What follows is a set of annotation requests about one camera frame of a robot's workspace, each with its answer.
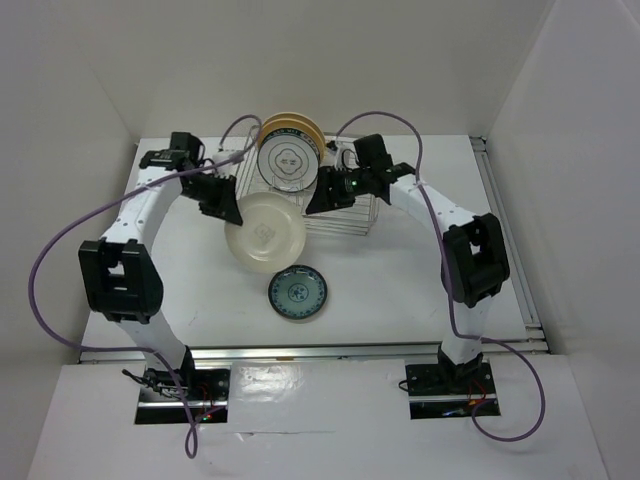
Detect small blue patterned plate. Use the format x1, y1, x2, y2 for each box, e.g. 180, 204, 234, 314
267, 265, 328, 321

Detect chrome wire dish rack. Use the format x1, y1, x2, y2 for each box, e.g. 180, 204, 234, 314
224, 126, 379, 236

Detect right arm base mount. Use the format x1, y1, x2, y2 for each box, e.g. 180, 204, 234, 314
398, 362, 501, 420

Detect purple cable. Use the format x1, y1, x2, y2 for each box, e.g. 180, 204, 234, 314
28, 114, 264, 459
333, 110, 546, 442

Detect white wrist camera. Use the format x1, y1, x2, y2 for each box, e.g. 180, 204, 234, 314
210, 145, 247, 177
322, 140, 359, 171

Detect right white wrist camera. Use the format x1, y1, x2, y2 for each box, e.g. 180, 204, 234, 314
322, 140, 359, 171

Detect cream bear plate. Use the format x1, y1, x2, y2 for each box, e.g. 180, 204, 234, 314
224, 192, 307, 273

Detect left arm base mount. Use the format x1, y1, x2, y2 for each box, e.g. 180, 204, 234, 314
121, 367, 231, 425

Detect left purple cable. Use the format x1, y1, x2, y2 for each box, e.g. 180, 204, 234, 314
28, 114, 264, 459

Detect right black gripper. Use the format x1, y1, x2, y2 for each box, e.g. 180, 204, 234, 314
305, 164, 371, 214

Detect tan yellow plate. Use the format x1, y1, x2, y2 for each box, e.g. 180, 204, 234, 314
257, 119, 325, 148

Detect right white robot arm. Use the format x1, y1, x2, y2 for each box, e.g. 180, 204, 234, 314
305, 134, 510, 392

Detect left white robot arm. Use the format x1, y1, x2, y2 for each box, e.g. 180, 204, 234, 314
78, 132, 243, 399

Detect navy rimmed lettered plate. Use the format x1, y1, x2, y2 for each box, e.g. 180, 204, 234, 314
259, 127, 322, 159

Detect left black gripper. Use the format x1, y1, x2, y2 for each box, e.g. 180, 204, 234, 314
179, 171, 241, 225

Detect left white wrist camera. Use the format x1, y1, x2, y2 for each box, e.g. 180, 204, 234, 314
210, 145, 247, 177

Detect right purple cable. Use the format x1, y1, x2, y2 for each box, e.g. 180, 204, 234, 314
333, 110, 546, 442

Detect aluminium front rail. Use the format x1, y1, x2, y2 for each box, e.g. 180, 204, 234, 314
80, 339, 549, 364

